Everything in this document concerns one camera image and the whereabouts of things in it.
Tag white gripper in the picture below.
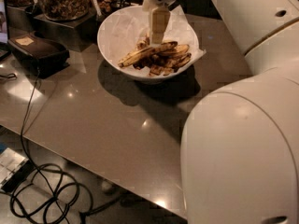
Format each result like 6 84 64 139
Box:
142 0 176 44

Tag long spotted top banana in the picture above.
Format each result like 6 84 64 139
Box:
118 41 178 67

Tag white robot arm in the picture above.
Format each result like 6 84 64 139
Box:
180 0 299 224

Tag upright banana behind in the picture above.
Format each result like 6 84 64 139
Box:
135 33 150 50

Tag white ceramic bowl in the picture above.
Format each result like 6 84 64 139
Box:
96 5 200 85

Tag spotted banana right side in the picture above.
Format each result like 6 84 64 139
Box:
160 44 190 57

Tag banana pieces at bottom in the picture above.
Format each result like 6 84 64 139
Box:
133 57 179 78

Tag dark spotted banana lower right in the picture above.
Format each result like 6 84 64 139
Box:
173 52 192 68

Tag metal jar stand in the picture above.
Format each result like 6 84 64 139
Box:
7 6 98 51

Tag glass jar of nuts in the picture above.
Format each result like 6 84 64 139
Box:
37 0 89 21

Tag black box device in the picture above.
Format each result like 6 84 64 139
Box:
7 31 70 78

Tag screen edge at left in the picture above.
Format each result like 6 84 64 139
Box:
0 0 10 61

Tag silver box on floor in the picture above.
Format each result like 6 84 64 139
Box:
0 146 33 192

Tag black power cable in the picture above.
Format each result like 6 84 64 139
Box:
8 66 125 224

